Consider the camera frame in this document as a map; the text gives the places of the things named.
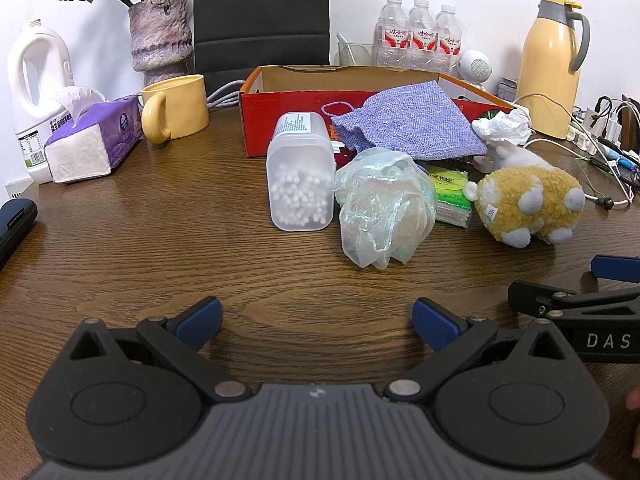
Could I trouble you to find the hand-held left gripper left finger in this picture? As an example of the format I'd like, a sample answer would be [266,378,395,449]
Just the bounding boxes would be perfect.
[67,296,251,403]

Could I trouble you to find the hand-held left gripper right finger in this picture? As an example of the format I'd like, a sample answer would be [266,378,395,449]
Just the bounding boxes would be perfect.
[385,297,568,403]

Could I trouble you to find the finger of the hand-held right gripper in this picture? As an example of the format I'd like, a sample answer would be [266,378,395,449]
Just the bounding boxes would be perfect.
[590,255,640,284]
[507,280,583,320]

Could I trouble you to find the yellow plush toy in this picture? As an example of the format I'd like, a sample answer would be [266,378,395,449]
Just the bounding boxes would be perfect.
[462,142,586,250]

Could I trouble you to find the clear iridescent plastic bag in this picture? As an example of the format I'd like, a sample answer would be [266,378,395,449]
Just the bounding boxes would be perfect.
[334,149,438,271]

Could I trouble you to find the green tissue packet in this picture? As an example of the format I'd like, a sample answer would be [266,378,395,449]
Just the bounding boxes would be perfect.
[425,165,473,228]

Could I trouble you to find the white paper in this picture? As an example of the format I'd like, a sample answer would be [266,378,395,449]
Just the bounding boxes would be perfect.
[471,109,533,147]

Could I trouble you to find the clear cotton swab container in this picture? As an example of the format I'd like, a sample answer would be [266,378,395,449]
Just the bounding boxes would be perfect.
[266,112,335,232]

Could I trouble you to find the purple knit cloth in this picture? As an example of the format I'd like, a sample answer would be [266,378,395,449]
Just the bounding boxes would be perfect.
[320,81,488,158]

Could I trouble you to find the red cardboard box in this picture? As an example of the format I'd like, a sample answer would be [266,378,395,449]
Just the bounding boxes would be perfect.
[239,65,518,158]

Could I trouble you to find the clear glass container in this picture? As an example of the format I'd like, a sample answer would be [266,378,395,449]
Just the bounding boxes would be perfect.
[337,32,378,67]

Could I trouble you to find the person's right hand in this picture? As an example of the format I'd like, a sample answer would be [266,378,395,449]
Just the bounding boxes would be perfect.
[627,387,640,461]

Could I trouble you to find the blue pen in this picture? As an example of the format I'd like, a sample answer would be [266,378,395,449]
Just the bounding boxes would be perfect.
[597,137,640,173]

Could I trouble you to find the white power strip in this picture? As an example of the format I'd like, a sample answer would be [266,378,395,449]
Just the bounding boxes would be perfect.
[567,95,640,161]

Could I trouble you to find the yellow thermos jug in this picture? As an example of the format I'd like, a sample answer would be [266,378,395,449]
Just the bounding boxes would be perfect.
[515,0,591,139]

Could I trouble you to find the purple tissue pack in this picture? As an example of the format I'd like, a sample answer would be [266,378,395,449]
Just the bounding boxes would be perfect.
[44,87,146,184]

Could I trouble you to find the dark blue case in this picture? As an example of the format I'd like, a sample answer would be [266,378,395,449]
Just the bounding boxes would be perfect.
[0,199,39,271]

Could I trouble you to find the yellow mug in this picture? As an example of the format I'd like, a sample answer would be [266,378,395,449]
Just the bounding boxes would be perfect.
[140,74,210,145]

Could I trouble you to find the white robot-shaped speaker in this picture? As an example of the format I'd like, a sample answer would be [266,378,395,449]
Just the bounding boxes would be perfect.
[457,49,493,92]

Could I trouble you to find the clear water bottle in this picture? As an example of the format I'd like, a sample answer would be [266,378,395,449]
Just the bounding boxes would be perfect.
[435,4,462,73]
[407,0,439,71]
[375,0,412,68]

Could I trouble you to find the purple ribbed vase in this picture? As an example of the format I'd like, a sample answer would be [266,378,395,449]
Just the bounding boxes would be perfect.
[127,0,194,88]

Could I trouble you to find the black paper bag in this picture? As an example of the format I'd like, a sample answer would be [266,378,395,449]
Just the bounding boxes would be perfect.
[192,0,332,93]

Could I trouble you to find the white detergent jug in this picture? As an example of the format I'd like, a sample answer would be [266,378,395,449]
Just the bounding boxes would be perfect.
[7,20,76,184]

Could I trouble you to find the green cable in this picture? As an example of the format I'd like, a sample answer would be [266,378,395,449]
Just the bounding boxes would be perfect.
[575,155,640,186]

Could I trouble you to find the long white cable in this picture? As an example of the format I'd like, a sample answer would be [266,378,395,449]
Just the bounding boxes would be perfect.
[515,92,633,208]

